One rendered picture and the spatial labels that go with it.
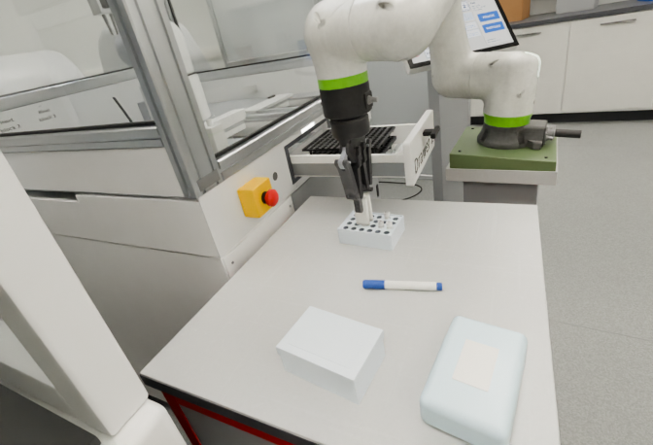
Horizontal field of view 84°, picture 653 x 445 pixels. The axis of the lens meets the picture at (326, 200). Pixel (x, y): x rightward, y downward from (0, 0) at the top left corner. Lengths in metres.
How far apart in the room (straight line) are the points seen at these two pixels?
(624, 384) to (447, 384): 1.17
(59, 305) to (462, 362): 0.42
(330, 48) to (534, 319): 0.52
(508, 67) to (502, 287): 0.62
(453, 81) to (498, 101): 0.14
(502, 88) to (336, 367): 0.85
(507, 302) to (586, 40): 3.31
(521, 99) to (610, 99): 2.84
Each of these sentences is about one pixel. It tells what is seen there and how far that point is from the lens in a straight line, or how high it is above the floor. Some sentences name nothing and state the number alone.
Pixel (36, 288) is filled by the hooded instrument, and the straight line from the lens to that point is 0.35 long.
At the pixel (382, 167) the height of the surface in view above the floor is 0.86.
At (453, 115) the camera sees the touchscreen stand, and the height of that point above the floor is 0.68.
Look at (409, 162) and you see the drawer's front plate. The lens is 0.86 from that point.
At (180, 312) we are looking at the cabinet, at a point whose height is 0.59.
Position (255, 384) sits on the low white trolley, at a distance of 0.59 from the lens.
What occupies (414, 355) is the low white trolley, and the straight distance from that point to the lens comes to 0.58.
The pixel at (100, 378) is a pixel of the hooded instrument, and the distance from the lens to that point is 0.40.
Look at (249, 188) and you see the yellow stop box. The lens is 0.81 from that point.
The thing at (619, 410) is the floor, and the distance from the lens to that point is 1.55.
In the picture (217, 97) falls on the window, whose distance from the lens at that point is 0.82.
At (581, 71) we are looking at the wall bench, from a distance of 3.86.
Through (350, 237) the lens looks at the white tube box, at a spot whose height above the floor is 0.78.
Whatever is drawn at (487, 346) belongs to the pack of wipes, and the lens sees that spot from 0.53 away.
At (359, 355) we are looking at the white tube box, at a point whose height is 0.81.
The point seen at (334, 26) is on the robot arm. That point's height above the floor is 1.20.
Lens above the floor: 1.20
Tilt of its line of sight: 26 degrees down
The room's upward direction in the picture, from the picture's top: 11 degrees counter-clockwise
